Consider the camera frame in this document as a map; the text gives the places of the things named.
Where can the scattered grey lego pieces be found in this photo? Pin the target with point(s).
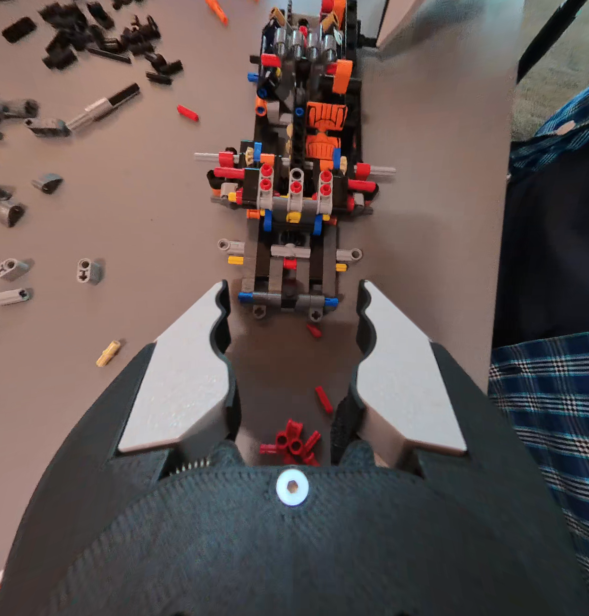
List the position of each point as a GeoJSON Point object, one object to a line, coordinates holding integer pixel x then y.
{"type": "Point", "coordinates": [10, 269]}

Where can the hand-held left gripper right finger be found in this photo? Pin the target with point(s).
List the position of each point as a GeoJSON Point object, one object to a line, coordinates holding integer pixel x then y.
{"type": "Point", "coordinates": [405, 385]}

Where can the dark navy garment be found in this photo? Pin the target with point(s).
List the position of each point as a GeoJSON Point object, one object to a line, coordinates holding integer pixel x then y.
{"type": "Point", "coordinates": [549, 250]}

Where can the black metal bar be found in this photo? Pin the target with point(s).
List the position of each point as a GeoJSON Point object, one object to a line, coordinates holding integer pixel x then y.
{"type": "Point", "coordinates": [549, 41]}

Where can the single red lego pin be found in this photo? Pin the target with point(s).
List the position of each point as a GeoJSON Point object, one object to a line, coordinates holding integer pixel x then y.
{"type": "Point", "coordinates": [187, 113]}

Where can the black axle with grey sleeve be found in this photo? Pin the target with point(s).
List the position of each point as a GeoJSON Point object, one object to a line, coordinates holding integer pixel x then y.
{"type": "Point", "coordinates": [90, 113]}

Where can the pile of black lego pieces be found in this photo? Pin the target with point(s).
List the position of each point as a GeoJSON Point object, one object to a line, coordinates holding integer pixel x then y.
{"type": "Point", "coordinates": [63, 43]}

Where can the lego car chassis model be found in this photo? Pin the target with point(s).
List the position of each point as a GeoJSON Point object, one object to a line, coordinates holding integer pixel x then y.
{"type": "Point", "coordinates": [294, 192]}

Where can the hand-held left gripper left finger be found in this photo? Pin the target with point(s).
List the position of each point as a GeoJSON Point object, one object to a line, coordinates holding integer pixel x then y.
{"type": "Point", "coordinates": [179, 385]}

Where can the orange lego long pin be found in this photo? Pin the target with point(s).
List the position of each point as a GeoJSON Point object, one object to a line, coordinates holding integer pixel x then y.
{"type": "Point", "coordinates": [217, 12]}

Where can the tan lego pin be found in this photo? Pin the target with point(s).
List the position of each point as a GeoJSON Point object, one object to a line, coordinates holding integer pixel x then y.
{"type": "Point", "coordinates": [108, 353]}

